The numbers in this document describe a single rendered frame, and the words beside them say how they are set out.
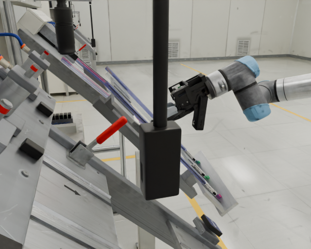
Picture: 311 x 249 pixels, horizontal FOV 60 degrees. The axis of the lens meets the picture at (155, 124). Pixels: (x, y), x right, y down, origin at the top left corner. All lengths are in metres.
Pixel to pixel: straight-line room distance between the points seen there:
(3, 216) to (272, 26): 9.83
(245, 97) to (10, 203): 0.75
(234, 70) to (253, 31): 8.70
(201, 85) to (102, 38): 7.13
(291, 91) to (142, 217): 0.61
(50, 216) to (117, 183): 0.23
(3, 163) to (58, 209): 0.13
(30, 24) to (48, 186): 1.12
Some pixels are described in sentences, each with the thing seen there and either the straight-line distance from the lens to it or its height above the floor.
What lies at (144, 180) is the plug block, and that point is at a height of 1.17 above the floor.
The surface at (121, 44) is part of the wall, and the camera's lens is 7.97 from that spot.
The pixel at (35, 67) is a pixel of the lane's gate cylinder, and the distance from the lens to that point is 0.25.
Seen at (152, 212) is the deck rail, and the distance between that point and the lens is 0.59.
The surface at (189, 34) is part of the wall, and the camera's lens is 8.50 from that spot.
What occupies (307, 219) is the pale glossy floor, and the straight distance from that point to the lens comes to 2.17.
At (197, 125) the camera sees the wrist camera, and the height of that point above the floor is 0.94.
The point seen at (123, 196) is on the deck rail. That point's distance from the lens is 0.55.
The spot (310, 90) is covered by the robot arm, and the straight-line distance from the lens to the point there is 0.95.
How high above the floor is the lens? 1.26
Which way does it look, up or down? 22 degrees down
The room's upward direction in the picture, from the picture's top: straight up
